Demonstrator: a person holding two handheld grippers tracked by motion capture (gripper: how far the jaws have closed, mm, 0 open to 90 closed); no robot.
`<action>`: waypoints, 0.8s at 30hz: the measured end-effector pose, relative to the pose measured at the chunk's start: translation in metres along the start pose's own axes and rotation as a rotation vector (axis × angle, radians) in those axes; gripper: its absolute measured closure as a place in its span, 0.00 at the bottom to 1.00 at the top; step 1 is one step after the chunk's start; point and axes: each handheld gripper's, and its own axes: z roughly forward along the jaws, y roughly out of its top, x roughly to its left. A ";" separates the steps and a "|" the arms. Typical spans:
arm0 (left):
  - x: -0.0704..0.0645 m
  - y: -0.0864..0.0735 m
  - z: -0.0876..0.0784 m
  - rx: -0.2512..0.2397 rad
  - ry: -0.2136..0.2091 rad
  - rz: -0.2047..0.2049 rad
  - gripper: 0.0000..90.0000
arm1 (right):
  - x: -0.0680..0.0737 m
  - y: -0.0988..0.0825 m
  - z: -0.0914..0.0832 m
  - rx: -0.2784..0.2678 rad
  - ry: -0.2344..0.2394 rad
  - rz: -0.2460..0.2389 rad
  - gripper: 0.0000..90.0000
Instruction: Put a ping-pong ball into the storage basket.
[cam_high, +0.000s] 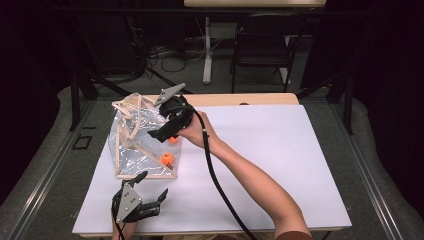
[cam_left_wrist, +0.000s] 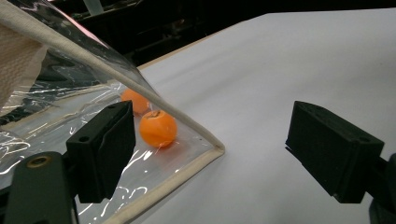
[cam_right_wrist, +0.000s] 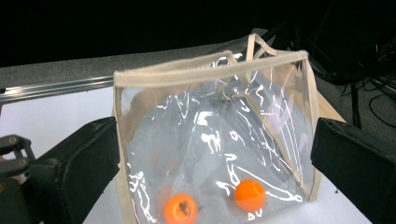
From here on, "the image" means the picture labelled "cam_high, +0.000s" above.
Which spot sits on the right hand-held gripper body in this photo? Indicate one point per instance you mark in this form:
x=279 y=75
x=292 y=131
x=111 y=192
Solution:
x=178 y=111

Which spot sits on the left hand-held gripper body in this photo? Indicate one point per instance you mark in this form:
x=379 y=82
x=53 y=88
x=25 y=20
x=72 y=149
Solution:
x=128 y=203

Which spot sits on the clear plastic bag beige trim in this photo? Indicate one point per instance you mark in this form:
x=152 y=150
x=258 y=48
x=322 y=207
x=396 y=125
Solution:
x=133 y=153

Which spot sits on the person's right hand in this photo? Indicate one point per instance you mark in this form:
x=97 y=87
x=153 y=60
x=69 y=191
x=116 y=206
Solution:
x=198 y=131

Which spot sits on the person's left hand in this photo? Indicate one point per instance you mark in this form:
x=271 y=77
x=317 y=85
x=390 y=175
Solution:
x=125 y=231

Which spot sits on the black floor outlet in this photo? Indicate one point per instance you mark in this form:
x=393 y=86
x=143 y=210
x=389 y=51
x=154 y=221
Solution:
x=82 y=142

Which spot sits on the white desk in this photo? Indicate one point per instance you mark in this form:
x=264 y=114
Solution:
x=207 y=50

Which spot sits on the wooden table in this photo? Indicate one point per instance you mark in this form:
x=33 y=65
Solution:
x=266 y=99

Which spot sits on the black metal stand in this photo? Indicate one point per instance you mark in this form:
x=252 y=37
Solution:
x=75 y=100
x=348 y=106

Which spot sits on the white table mat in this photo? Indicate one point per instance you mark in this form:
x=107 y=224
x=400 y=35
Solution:
x=266 y=173

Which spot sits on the black chair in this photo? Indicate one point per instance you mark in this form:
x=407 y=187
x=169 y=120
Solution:
x=263 y=40

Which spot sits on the metal floor rail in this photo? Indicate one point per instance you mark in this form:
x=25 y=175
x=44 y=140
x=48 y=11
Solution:
x=370 y=173
x=43 y=180

